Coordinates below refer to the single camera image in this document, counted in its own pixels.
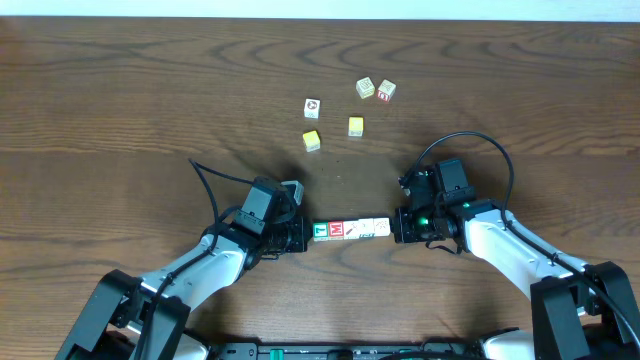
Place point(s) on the wooden block red letter side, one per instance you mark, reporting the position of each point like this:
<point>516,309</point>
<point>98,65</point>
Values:
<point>386,90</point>

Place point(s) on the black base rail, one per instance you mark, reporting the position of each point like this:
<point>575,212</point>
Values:
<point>254,351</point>

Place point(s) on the white block soccer ball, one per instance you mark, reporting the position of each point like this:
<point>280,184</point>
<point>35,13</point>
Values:
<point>312,108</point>

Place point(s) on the white block cane picture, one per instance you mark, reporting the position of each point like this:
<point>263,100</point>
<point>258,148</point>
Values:
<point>351,229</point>

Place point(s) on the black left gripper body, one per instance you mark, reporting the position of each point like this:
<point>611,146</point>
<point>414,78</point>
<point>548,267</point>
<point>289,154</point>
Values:
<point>302,235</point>

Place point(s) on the yellow letter G block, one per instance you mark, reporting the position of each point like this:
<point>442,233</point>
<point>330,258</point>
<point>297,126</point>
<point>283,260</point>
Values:
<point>355,126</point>

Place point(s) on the wooden block yellow trim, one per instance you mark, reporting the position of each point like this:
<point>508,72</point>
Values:
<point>365,87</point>

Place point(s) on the yellow letter W block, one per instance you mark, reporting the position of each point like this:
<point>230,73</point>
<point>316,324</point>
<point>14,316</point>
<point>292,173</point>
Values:
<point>312,141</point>

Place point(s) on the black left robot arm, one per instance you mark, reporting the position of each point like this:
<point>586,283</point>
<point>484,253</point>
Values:
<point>145,317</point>

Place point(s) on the green letter L block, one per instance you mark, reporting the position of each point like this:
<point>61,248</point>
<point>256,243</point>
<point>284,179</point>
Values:
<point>320,231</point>

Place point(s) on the white block airplane picture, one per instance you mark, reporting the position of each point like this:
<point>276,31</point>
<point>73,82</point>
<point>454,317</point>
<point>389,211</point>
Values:
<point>382,227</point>

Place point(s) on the white block green N side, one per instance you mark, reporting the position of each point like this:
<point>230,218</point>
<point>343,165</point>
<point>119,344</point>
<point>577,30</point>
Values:
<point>366,228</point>

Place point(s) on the red letter M block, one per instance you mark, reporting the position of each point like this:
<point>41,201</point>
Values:
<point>336,230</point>

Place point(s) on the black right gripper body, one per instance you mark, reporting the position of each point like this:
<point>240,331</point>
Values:
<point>434,209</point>

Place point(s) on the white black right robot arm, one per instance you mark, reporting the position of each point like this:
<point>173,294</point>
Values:
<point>579,310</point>

